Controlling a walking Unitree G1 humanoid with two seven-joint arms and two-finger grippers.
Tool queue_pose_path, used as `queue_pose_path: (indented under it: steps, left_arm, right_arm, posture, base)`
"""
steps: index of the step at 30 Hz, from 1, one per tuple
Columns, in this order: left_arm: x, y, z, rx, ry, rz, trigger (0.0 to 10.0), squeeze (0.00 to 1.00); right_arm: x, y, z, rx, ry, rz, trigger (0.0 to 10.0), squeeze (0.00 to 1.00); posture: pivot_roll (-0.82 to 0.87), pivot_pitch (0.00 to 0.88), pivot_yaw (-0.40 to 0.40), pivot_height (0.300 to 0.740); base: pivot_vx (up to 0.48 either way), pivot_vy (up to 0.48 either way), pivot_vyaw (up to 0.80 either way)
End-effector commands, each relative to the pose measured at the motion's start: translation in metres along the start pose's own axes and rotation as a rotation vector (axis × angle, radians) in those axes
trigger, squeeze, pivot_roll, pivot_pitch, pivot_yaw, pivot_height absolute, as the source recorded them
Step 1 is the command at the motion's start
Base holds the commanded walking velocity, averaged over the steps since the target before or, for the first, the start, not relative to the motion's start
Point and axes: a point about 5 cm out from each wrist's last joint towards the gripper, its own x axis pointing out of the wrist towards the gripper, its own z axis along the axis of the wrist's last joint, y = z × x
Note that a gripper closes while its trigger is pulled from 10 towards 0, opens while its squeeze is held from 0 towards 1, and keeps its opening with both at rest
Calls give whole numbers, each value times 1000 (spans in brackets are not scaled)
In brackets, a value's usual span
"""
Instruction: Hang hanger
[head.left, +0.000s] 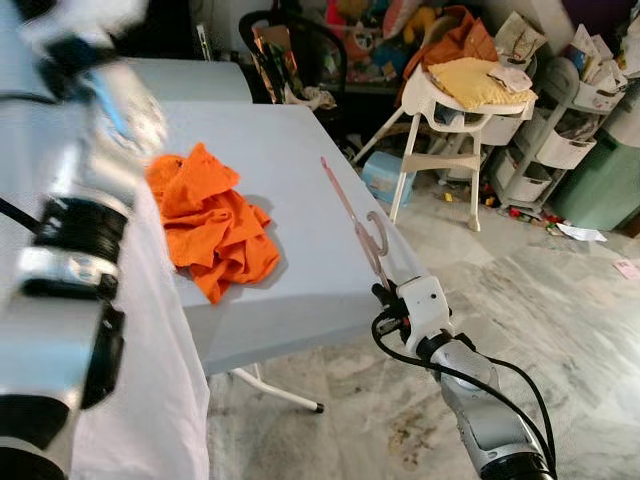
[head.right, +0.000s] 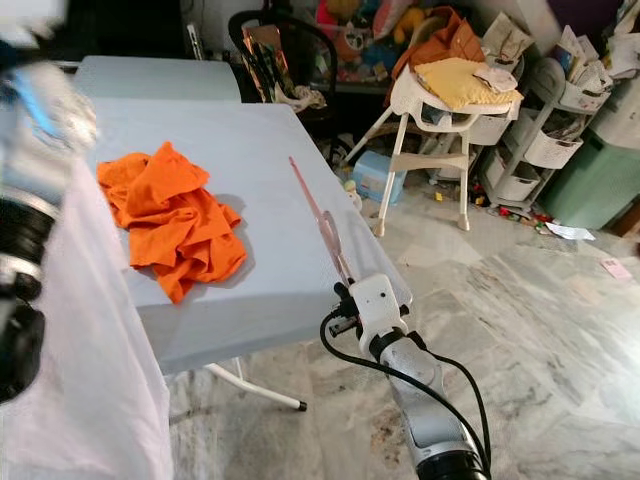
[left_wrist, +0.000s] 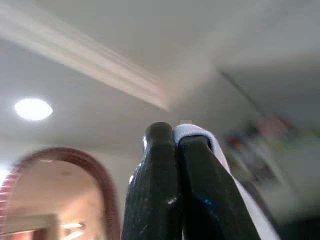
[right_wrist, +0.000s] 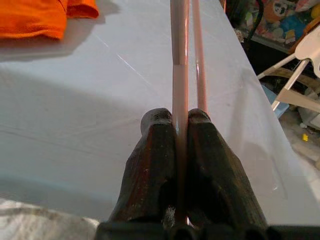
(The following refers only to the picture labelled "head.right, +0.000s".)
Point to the light blue package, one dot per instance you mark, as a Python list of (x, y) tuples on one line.
[(375, 178)]

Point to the small white cloth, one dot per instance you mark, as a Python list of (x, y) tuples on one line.
[(497, 78)]

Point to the grey plastic table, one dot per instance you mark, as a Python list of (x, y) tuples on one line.
[(160, 78)]

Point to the white high chair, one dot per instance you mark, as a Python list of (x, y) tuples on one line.
[(435, 160)]

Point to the light blue folding table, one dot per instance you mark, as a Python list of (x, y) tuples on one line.
[(260, 160)]

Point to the white shirt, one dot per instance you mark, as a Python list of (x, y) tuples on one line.
[(100, 400)]

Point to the colourful play mat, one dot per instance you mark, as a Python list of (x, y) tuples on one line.
[(350, 40)]

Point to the pink plastic hanger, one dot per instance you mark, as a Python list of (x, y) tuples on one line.
[(311, 200)]

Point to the white paper sheet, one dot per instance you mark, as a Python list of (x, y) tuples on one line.
[(570, 231)]

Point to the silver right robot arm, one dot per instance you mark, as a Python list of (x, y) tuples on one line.
[(430, 420)]

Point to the white storage trolley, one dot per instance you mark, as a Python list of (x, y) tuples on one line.
[(550, 150)]

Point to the green bin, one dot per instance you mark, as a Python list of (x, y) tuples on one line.
[(600, 175)]

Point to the pink paper sheet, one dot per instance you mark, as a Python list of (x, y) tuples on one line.
[(616, 268)]

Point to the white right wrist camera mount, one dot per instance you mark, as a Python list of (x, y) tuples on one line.
[(378, 300)]

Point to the yellow cushion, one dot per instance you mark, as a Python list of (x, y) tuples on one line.
[(455, 85)]

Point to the orange brown cloth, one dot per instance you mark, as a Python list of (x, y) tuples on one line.
[(445, 40)]

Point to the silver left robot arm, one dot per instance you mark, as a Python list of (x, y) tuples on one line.
[(50, 130)]

